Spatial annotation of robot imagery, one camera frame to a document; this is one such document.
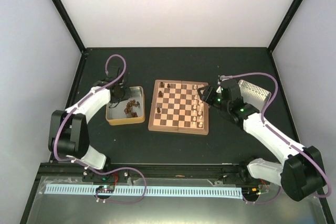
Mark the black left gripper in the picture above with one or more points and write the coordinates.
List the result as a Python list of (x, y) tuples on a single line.
[(128, 95)]

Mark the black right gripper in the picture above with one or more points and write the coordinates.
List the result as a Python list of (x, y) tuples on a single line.
[(207, 95)]

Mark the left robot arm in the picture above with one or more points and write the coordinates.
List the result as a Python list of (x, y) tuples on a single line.
[(69, 136)]

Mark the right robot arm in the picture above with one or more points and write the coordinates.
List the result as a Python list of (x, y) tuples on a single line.
[(299, 170)]

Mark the wooden chess board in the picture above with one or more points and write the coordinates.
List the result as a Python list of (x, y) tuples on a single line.
[(177, 108)]

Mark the left controller board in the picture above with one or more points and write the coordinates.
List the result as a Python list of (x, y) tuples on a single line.
[(105, 189)]

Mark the controller board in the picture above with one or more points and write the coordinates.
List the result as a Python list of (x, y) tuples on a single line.
[(252, 191), (105, 189)]

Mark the right controller board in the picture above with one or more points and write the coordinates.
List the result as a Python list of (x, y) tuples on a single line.
[(252, 191)]

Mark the yellow metal tin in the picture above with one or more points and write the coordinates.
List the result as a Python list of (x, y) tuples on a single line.
[(131, 110)]

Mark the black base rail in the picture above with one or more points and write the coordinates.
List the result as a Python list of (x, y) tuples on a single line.
[(230, 174)]

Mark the black frame post left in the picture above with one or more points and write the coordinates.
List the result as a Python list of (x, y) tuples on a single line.
[(69, 24)]

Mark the black frame post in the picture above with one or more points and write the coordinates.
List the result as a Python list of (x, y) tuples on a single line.
[(293, 8), (69, 24)]

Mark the white slotted cable duct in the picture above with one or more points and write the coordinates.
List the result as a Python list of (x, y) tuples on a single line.
[(150, 191)]

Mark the black frame post right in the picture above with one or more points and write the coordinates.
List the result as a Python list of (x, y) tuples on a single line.
[(293, 8)]

